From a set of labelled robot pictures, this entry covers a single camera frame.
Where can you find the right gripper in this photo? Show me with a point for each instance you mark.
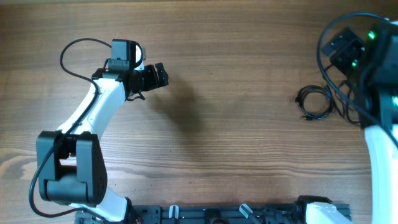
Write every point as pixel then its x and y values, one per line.
pixel 343 50

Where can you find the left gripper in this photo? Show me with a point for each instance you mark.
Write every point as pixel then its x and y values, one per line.
pixel 152 79

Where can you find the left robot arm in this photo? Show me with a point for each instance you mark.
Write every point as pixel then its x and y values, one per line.
pixel 71 175

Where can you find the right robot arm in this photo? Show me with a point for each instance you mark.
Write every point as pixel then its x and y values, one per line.
pixel 371 69

